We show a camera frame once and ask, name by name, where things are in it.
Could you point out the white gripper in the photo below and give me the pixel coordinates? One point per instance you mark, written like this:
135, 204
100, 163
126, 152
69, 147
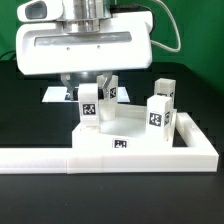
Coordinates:
122, 43

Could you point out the white square tabletop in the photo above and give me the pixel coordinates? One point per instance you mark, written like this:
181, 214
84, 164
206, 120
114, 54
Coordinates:
127, 130

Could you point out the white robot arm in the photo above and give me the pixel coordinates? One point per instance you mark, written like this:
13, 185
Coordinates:
83, 16

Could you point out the white tag marker sheet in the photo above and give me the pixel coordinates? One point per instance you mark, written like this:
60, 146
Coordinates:
61, 94

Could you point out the white L-shaped obstacle fence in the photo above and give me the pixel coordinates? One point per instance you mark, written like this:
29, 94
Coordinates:
100, 153

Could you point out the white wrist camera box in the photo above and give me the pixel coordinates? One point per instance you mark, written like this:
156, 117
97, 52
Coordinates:
40, 10

